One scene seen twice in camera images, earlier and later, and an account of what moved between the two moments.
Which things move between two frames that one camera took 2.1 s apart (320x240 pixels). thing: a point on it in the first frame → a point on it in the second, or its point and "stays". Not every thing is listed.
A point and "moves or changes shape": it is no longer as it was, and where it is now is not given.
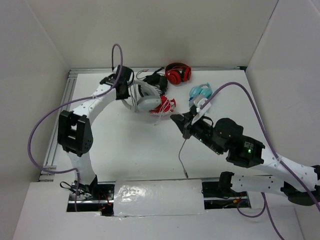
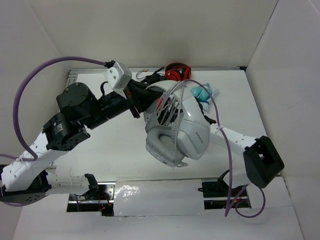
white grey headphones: [150, 102] moves or changes shape
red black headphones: [176, 73] stays
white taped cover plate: [160, 197] stays
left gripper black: [125, 96] → [138, 95]
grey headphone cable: [180, 160] → [181, 87]
